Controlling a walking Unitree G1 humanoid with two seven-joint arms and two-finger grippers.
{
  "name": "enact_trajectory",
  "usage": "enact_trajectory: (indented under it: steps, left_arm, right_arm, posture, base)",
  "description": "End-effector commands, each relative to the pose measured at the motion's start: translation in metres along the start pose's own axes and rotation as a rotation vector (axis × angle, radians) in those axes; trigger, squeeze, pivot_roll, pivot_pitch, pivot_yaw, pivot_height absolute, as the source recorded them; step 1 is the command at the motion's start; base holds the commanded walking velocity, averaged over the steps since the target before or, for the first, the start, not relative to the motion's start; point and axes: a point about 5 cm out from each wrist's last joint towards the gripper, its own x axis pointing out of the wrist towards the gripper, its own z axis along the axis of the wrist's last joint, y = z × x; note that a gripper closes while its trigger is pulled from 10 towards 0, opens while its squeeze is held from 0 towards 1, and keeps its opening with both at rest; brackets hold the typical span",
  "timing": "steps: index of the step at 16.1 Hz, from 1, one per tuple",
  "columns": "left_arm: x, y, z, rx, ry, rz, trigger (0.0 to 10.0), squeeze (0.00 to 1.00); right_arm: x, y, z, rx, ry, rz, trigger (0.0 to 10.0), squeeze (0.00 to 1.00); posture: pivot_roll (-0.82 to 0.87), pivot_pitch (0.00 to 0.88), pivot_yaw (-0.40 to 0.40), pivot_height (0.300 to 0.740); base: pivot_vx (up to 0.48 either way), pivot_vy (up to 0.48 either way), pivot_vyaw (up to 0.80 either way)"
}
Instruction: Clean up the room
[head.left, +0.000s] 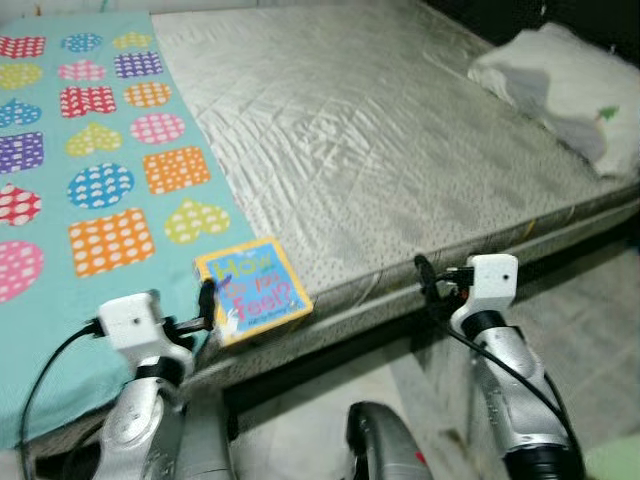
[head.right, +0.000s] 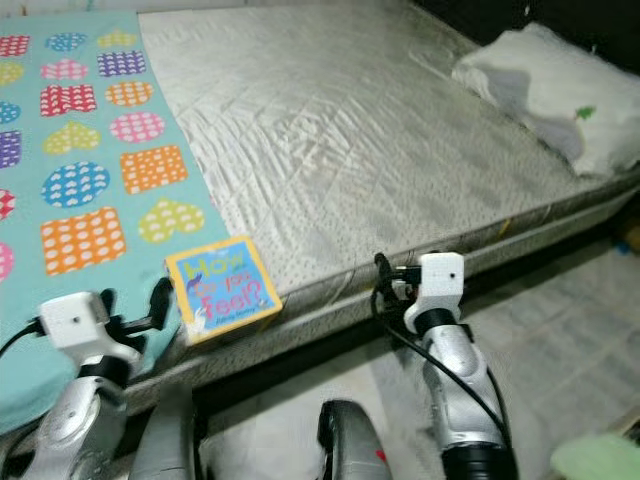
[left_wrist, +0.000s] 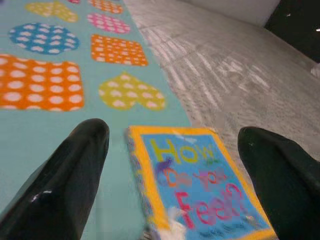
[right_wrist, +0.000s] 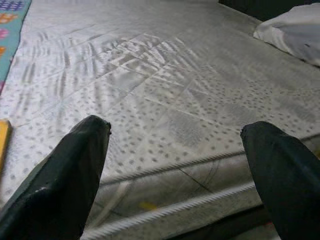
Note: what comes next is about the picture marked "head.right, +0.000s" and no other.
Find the light green garment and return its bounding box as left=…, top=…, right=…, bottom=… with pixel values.
left=550, top=433, right=640, bottom=480

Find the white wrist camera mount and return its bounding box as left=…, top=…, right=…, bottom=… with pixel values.
left=35, top=291, right=151, bottom=366
left=403, top=252, right=466, bottom=336

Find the dark tufted headboard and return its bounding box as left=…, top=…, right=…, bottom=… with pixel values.
left=415, top=0, right=640, bottom=71

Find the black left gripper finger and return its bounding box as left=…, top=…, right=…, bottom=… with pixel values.
left=149, top=277, right=176, bottom=333

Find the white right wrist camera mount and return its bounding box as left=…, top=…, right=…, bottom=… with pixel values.
left=403, top=252, right=466, bottom=336

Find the silver quilted mattress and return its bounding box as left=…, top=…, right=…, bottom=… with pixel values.
left=0, top=0, right=640, bottom=441

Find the dark bed base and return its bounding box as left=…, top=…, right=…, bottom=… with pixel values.
left=190, top=195, right=640, bottom=421

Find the blue yellow children's book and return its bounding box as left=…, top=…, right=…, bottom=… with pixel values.
left=164, top=236, right=283, bottom=347

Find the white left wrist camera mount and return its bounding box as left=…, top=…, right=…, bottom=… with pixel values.
left=35, top=291, right=151, bottom=366

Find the teal mat with coloured shapes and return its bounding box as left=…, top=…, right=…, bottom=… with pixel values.
left=0, top=10, right=231, bottom=436

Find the white pillow with green tree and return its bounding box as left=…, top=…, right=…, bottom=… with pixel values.
left=450, top=22, right=640, bottom=181

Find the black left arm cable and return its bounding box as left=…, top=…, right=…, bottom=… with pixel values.
left=0, top=318, right=46, bottom=353

